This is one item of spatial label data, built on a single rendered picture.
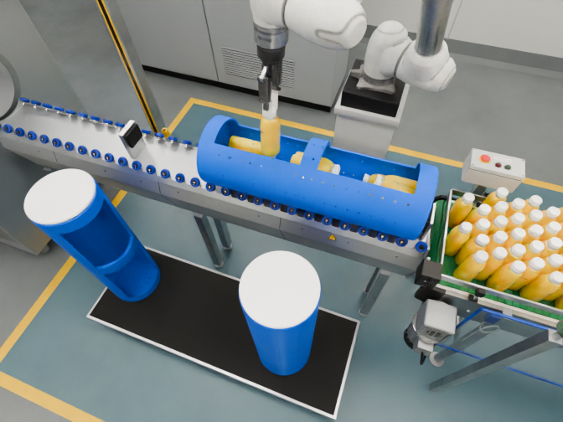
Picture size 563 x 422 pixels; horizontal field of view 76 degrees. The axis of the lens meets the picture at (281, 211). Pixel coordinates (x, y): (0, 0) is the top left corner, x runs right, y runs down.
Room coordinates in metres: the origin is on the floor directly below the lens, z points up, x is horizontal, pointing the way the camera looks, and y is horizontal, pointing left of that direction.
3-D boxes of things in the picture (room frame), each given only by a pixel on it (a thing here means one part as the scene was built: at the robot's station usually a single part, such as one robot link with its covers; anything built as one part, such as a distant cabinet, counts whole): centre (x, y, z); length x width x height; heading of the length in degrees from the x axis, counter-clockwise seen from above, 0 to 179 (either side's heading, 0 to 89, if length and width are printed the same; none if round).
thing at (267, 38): (0.88, 0.01, 1.69); 0.09 x 0.09 x 0.06
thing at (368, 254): (1.11, 0.41, 0.79); 2.17 x 0.29 x 0.34; 68
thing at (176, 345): (0.63, 0.37, 0.08); 1.50 x 0.52 x 0.15; 68
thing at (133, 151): (1.22, 0.67, 1.00); 0.10 x 0.04 x 0.15; 158
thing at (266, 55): (0.88, 0.01, 1.62); 0.08 x 0.07 x 0.09; 155
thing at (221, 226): (1.18, 0.38, 0.31); 0.06 x 0.06 x 0.63; 68
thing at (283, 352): (0.46, 0.02, 0.59); 0.28 x 0.28 x 0.88
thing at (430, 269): (0.52, -0.53, 0.95); 0.10 x 0.07 x 0.10; 158
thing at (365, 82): (1.48, -0.47, 1.11); 0.22 x 0.18 x 0.06; 74
